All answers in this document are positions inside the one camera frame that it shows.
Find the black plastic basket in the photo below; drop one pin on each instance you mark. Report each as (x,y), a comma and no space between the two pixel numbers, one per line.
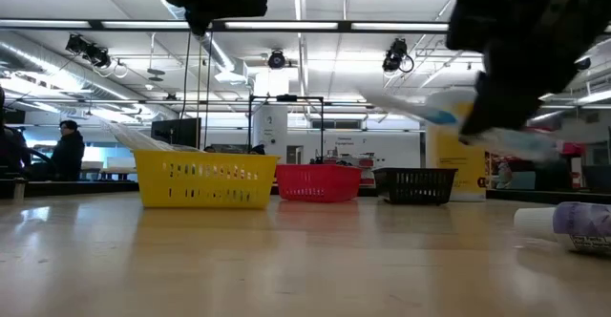
(415,170)

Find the clear bags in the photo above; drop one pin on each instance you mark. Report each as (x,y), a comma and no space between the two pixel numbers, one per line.
(136,140)

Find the red storage bin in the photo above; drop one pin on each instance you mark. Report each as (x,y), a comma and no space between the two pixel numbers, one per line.
(575,149)

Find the yellow plastic basket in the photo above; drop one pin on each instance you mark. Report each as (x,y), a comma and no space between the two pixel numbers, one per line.
(205,158)

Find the blue white toothbrush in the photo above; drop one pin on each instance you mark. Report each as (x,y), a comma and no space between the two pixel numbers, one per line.
(439,116)

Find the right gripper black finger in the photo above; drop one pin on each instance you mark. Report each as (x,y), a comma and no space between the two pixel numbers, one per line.
(501,107)

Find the person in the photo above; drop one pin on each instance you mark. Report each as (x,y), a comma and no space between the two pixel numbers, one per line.
(12,150)
(209,149)
(68,154)
(258,150)

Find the yellow wipes canister white lid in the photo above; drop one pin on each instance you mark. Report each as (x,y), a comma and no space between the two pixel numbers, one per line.
(448,164)

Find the small grey post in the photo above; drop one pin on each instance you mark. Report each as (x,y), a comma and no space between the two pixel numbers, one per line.
(19,190)

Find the red plastic basket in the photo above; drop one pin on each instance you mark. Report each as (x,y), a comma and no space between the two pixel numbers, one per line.
(317,178)

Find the silver ceiling duct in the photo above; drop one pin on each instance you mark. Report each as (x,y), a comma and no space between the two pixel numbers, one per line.
(219,54)
(57,69)

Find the black aluminium rig frame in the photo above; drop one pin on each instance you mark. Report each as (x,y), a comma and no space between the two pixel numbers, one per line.
(343,26)

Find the black monitor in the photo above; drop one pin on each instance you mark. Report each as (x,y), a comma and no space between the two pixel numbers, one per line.
(176,135)

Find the blue storage bin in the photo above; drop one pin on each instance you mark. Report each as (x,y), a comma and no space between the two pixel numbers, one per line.
(596,178)

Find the black frame stand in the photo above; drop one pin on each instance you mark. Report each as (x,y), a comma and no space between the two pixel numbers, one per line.
(286,98)

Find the black ceiling camera cluster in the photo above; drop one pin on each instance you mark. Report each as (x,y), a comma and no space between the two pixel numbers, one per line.
(88,49)

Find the black overhead camera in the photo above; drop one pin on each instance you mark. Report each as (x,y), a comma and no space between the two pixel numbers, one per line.
(277,60)
(393,57)

